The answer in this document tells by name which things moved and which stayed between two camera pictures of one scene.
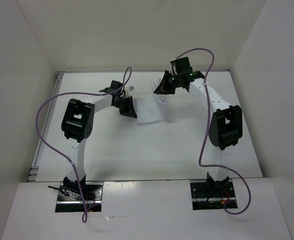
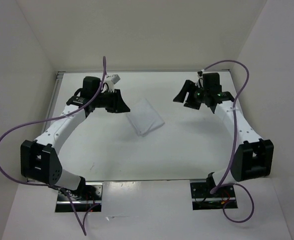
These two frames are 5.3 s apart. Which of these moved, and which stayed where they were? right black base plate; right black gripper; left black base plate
Moved: right black gripper
Stayed: right black base plate; left black base plate
